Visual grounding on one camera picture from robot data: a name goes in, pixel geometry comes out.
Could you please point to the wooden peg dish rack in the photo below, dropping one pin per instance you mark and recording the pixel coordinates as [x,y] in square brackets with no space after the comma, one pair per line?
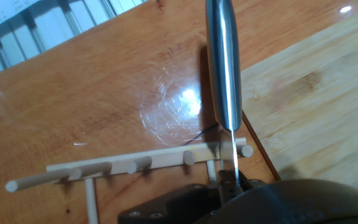
[166,157]

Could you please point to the steel kitchen knife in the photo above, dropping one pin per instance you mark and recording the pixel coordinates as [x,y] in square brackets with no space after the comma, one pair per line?
[224,62]

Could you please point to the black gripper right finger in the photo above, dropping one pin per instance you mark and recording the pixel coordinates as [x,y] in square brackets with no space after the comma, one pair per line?
[245,186]

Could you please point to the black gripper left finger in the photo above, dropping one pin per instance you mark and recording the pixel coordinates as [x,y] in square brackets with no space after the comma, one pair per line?
[172,205]

